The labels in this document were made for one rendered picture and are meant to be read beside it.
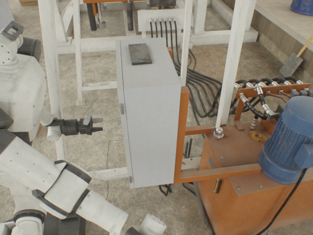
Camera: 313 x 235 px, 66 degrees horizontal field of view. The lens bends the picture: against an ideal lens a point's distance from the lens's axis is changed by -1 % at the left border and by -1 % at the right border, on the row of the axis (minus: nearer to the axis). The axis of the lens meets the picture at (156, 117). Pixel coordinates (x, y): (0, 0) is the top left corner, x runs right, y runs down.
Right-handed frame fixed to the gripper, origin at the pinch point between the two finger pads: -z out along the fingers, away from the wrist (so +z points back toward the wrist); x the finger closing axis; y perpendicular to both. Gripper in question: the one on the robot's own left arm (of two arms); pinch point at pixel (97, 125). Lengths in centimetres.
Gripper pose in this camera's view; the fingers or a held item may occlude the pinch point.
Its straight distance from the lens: 139.0
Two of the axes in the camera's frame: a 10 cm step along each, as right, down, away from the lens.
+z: -9.9, 0.9, -1.1
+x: 1.4, 6.5, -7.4
